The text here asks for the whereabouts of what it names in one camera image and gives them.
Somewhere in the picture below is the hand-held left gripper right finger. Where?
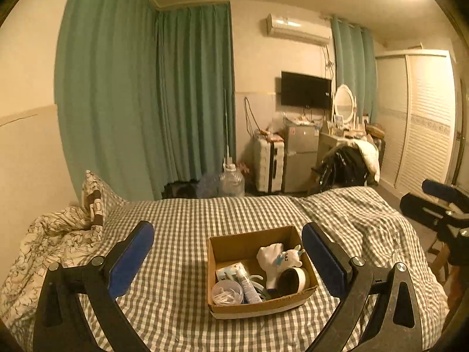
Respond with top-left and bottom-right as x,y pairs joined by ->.
301,221 -> 424,352

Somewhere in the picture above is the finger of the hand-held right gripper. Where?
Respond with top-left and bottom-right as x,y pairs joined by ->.
400,194 -> 451,230
421,179 -> 469,209

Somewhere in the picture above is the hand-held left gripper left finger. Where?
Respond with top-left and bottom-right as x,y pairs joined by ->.
33,221 -> 155,352

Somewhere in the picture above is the white plush toy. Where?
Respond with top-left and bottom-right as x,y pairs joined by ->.
276,245 -> 305,268

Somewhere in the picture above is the tape roll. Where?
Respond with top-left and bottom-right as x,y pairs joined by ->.
276,266 -> 310,296

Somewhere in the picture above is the white sock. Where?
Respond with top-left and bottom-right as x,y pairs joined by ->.
256,243 -> 287,290

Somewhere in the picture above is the teal press-on nail pack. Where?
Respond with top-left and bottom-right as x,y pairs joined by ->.
236,269 -> 262,304

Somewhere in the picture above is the cardboard box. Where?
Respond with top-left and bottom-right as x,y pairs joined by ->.
207,225 -> 319,319

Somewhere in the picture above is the clear plastic bottle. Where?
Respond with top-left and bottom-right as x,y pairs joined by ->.
213,279 -> 244,306

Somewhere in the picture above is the grey checked bedsheet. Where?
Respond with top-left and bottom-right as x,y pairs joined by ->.
0,186 -> 449,352

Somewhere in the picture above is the patterned pillow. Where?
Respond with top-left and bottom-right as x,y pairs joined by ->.
81,170 -> 123,228

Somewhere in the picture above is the white coat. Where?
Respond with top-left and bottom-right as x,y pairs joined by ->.
354,141 -> 381,184

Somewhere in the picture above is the white louvred wardrobe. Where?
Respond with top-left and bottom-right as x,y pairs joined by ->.
374,49 -> 462,202

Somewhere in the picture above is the floral quilt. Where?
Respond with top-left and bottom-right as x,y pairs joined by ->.
0,205 -> 107,323

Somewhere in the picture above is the silver small fridge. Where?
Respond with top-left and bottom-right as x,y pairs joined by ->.
283,124 -> 320,193

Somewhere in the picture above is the blue empty water jug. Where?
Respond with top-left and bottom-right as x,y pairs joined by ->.
198,172 -> 222,199

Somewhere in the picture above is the white suitcase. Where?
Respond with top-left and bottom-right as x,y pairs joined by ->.
253,137 -> 286,193

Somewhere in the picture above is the dressing table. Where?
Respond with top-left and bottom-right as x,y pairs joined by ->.
317,132 -> 352,165

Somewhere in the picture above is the clear water jug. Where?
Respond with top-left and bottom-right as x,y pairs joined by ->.
219,165 -> 245,199

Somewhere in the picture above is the white oval mirror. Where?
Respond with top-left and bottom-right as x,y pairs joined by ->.
332,84 -> 357,123

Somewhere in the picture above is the clear plastic bag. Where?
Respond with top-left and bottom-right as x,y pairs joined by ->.
271,114 -> 294,133

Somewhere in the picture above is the green curtain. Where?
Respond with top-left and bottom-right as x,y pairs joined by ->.
54,0 -> 164,200
156,3 -> 237,191
330,15 -> 378,123

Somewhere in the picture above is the white pole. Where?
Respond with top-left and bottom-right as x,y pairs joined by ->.
223,88 -> 231,169

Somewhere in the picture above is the white air conditioner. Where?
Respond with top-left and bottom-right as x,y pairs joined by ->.
266,13 -> 332,46

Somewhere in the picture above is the hanging wall cable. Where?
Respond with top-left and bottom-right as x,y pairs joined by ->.
245,96 -> 261,136

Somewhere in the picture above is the black wall television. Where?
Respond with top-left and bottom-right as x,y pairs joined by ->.
281,70 -> 332,111

